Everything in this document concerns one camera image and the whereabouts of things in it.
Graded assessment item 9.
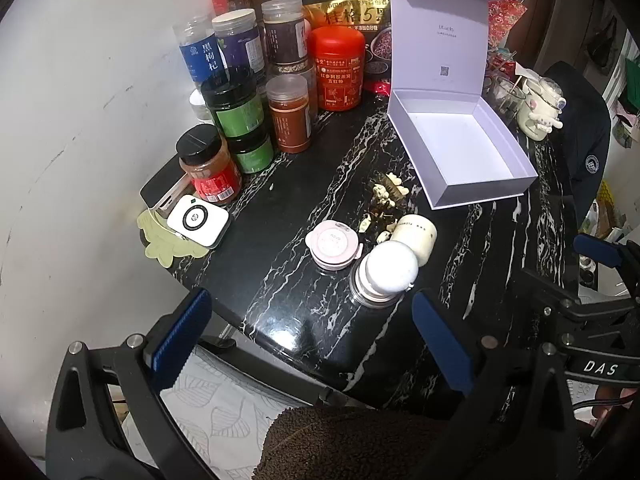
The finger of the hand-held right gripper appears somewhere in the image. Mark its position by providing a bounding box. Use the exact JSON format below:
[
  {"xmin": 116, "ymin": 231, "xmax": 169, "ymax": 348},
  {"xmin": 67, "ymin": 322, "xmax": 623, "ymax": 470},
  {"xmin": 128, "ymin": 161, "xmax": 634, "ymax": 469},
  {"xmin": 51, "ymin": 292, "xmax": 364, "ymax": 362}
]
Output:
[
  {"xmin": 520, "ymin": 269, "xmax": 628, "ymax": 343},
  {"xmin": 573, "ymin": 233, "xmax": 640, "ymax": 288}
]

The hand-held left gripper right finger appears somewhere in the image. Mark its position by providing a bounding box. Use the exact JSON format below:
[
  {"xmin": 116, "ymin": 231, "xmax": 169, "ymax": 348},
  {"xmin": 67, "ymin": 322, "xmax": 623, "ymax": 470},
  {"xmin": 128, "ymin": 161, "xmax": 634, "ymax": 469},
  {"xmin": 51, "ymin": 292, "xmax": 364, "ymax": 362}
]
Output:
[{"xmin": 412, "ymin": 290, "xmax": 588, "ymax": 480}]

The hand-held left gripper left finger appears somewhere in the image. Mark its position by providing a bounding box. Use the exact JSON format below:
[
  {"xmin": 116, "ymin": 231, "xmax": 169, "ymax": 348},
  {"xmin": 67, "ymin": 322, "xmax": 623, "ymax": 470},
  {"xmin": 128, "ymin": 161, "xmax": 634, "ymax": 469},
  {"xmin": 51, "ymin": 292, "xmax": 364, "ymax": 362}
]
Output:
[{"xmin": 47, "ymin": 287, "xmax": 213, "ymax": 480}]

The white round case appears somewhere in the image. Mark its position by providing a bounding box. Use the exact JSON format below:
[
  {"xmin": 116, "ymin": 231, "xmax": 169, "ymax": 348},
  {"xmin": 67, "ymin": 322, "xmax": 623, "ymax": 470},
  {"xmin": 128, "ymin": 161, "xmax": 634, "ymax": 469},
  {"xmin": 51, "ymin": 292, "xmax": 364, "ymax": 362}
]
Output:
[{"xmin": 361, "ymin": 241, "xmax": 419, "ymax": 297}]

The cream cosmetic jar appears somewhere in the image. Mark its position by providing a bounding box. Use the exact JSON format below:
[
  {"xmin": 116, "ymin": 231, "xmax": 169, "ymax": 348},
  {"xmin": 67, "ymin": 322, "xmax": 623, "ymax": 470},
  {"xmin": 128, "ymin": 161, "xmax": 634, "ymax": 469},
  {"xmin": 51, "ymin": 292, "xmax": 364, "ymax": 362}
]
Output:
[{"xmin": 389, "ymin": 214, "xmax": 438, "ymax": 266}]

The brown hair claw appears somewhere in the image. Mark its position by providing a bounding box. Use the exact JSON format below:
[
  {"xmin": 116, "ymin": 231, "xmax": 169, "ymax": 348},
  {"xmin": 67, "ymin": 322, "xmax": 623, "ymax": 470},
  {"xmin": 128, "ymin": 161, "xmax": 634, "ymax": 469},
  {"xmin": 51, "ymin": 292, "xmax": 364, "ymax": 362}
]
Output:
[{"xmin": 359, "ymin": 205, "xmax": 401, "ymax": 243}]

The pink round compact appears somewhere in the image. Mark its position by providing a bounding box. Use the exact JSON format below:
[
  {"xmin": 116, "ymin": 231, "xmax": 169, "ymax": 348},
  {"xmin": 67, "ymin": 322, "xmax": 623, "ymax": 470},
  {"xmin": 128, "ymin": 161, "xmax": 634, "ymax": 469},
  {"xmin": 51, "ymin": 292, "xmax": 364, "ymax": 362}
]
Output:
[{"xmin": 305, "ymin": 220, "xmax": 362, "ymax": 272}]

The clear flower hair claw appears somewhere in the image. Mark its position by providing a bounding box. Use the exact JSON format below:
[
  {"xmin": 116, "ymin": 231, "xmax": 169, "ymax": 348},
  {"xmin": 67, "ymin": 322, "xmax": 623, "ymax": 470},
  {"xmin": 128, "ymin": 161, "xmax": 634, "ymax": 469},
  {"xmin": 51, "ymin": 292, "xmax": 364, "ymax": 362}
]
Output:
[{"xmin": 371, "ymin": 171, "xmax": 410, "ymax": 207}]

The lavender gift box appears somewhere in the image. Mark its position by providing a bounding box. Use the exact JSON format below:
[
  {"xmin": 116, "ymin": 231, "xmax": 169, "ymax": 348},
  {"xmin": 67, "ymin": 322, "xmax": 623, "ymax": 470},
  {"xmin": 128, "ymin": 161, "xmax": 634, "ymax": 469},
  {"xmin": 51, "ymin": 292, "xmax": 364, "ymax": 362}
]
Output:
[{"xmin": 386, "ymin": 0, "xmax": 538, "ymax": 211}]

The leaf pattern pillow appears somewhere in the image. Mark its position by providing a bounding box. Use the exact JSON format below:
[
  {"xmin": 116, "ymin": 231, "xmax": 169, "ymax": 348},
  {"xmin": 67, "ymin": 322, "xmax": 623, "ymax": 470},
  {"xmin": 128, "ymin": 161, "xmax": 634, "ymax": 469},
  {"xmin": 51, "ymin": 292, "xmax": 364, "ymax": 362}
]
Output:
[{"xmin": 120, "ymin": 345, "xmax": 311, "ymax": 480}]

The green leaf coaster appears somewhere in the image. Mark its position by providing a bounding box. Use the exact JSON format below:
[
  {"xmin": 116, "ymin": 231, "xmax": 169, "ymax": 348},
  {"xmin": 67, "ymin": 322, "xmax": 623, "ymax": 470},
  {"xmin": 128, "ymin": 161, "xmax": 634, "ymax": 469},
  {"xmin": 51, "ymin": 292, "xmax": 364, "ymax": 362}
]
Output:
[{"xmin": 137, "ymin": 207, "xmax": 208, "ymax": 267}]

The white portable device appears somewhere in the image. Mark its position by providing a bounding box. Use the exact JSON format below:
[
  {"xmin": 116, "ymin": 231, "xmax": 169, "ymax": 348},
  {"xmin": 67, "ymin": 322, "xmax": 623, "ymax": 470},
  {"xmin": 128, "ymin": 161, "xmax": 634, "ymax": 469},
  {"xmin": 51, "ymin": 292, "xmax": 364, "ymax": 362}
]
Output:
[{"xmin": 166, "ymin": 194, "xmax": 231, "ymax": 249}]

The brown fleece clothing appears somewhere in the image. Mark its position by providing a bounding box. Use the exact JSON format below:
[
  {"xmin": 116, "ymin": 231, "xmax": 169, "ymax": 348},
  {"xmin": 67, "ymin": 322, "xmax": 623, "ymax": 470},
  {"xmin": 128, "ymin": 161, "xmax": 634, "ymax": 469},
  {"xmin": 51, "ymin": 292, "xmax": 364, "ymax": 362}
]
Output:
[{"xmin": 257, "ymin": 405, "xmax": 453, "ymax": 480}]

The silver phone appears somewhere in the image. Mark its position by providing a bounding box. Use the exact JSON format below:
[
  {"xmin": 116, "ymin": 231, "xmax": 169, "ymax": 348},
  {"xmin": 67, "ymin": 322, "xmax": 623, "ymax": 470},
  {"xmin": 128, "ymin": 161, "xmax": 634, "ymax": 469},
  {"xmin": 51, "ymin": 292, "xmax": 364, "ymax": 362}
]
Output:
[{"xmin": 140, "ymin": 156, "xmax": 193, "ymax": 218}]

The white plush character mug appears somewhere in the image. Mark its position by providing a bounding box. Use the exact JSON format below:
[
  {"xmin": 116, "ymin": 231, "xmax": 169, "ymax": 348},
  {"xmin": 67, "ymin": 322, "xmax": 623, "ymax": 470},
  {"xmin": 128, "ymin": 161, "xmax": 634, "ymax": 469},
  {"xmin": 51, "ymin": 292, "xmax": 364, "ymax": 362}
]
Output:
[{"xmin": 516, "ymin": 75, "xmax": 568, "ymax": 142}]

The red label sauce jar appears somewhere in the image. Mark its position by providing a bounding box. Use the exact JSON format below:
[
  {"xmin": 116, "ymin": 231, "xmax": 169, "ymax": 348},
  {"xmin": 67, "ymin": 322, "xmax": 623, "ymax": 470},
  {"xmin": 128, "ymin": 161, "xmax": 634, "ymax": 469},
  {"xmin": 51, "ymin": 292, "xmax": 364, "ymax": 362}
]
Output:
[{"xmin": 176, "ymin": 124, "xmax": 243, "ymax": 206}]

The glass cup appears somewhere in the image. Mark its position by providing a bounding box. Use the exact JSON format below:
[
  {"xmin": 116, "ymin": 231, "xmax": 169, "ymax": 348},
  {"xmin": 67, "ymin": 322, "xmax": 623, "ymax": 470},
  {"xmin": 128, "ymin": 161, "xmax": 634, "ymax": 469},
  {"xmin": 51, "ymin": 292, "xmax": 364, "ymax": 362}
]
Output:
[{"xmin": 487, "ymin": 72, "xmax": 526, "ymax": 121}]

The small green label jar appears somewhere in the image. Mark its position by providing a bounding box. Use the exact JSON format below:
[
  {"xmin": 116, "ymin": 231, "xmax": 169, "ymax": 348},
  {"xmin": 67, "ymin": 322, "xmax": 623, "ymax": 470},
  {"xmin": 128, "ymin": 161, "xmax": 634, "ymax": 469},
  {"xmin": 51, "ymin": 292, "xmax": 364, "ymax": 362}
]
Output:
[{"xmin": 227, "ymin": 127, "xmax": 275, "ymax": 175}]

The small white jar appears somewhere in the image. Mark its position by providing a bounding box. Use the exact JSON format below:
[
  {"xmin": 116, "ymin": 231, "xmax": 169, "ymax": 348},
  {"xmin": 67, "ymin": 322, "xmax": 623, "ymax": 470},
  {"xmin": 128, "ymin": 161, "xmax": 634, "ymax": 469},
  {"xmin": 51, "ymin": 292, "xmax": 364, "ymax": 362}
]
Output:
[{"xmin": 189, "ymin": 89, "xmax": 216, "ymax": 123}]

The large green label jar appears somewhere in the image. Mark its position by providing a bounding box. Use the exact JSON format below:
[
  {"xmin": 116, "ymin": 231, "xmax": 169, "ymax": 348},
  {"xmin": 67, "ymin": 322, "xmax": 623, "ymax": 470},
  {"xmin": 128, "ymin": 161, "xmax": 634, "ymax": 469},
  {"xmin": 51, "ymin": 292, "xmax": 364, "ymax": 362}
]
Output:
[{"xmin": 201, "ymin": 78, "xmax": 265, "ymax": 138}]

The orange powder jar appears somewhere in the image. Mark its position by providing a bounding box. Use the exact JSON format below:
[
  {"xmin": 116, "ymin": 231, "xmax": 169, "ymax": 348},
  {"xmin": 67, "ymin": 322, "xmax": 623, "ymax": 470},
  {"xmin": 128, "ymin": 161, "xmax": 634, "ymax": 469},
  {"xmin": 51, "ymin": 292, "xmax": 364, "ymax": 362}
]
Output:
[{"xmin": 266, "ymin": 76, "xmax": 312, "ymax": 154}]

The red patterned packet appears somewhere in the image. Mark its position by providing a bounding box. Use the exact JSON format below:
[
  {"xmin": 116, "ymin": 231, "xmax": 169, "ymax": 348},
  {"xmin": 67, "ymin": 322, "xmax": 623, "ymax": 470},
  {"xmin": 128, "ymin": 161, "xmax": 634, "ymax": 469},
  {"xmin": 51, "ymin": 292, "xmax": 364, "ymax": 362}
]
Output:
[{"xmin": 487, "ymin": 0, "xmax": 528, "ymax": 56}]

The blue label jar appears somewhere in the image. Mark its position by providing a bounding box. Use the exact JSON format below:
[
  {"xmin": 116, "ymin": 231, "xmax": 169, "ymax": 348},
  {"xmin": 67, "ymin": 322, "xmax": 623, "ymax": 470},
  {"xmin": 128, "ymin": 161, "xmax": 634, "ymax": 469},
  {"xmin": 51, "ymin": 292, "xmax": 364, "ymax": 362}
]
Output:
[{"xmin": 179, "ymin": 15, "xmax": 223, "ymax": 86}]

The beige contents jar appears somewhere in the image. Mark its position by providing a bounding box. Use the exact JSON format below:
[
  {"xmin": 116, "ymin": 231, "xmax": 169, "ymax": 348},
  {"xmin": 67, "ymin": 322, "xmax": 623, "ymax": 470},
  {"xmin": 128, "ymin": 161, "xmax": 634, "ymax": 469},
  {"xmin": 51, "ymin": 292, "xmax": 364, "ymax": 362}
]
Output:
[{"xmin": 270, "ymin": 59, "xmax": 310, "ymax": 81}]

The red canister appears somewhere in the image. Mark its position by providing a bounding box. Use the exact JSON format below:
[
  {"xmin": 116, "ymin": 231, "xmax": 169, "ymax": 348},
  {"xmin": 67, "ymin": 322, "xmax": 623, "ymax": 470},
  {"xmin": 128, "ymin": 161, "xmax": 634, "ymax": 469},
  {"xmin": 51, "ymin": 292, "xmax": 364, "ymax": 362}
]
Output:
[{"xmin": 310, "ymin": 26, "xmax": 367, "ymax": 112}]

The purple label jar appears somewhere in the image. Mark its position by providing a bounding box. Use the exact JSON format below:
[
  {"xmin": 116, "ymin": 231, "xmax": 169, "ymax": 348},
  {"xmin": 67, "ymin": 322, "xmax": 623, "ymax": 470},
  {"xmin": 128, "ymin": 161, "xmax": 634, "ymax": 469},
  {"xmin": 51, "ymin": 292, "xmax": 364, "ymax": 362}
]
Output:
[{"xmin": 211, "ymin": 10, "xmax": 263, "ymax": 81}]

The dark brown contents jar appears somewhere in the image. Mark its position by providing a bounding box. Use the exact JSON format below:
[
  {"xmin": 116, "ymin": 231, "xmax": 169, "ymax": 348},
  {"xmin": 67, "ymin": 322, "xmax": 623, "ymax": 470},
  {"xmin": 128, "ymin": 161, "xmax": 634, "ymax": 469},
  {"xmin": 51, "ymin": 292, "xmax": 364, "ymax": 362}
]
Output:
[{"xmin": 261, "ymin": 0, "xmax": 312, "ymax": 63}]

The black gold oat bag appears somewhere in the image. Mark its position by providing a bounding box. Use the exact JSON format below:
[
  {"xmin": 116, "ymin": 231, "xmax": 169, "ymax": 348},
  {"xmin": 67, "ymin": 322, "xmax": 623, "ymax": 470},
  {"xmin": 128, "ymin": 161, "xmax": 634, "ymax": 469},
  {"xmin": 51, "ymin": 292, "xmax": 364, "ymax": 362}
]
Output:
[{"xmin": 272, "ymin": 0, "xmax": 396, "ymax": 93}]

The black cable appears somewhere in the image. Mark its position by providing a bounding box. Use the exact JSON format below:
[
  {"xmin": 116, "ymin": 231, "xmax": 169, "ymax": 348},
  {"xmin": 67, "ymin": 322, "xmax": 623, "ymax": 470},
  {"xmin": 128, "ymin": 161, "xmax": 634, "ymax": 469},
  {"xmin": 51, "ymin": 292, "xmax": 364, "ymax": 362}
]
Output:
[{"xmin": 572, "ymin": 393, "xmax": 636, "ymax": 411}]

